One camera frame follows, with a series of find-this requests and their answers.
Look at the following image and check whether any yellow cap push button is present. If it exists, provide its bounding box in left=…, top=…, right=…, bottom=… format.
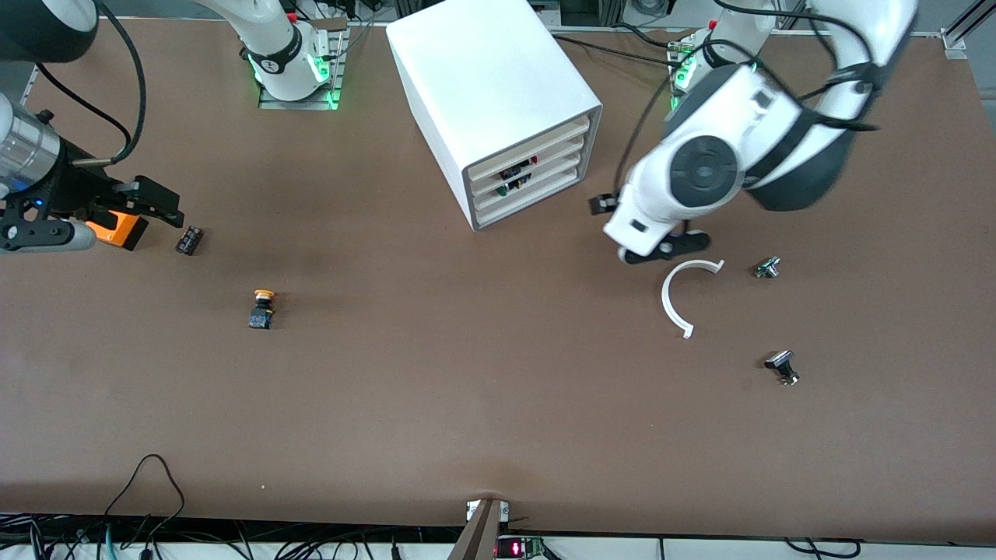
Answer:
left=248, top=289, right=278, bottom=331

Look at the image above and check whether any tangled black cable bundle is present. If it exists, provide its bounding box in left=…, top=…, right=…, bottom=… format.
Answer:
left=0, top=513, right=468, bottom=560

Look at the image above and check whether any thin black looped cable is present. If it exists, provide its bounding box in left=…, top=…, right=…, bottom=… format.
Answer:
left=103, top=454, right=186, bottom=520

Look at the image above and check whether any brown camera stand post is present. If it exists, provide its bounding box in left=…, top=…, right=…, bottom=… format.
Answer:
left=447, top=498, right=510, bottom=560

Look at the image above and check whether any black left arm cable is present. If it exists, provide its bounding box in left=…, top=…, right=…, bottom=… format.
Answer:
left=615, top=0, right=880, bottom=199

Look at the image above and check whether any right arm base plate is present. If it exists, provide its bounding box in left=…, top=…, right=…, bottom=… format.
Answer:
left=258, top=23, right=349, bottom=110

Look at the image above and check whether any black base power cable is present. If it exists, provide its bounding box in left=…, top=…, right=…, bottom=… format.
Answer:
left=549, top=23, right=687, bottom=67

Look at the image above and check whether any red LED circuit board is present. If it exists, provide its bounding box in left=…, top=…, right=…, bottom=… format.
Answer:
left=496, top=535, right=545, bottom=560

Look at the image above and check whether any white C-shaped ring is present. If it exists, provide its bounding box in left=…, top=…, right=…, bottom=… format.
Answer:
left=661, top=259, right=726, bottom=340

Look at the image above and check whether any short black cable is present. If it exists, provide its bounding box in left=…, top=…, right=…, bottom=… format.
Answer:
left=782, top=537, right=864, bottom=560

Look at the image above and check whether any metal T-shaped fitting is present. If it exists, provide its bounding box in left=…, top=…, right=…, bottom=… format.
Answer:
left=764, top=350, right=800, bottom=387

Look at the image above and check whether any orange button enclosure box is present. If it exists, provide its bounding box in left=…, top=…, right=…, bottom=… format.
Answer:
left=86, top=210, right=149, bottom=251

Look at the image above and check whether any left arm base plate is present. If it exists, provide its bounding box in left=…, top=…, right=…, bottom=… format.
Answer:
left=669, top=43, right=753, bottom=121

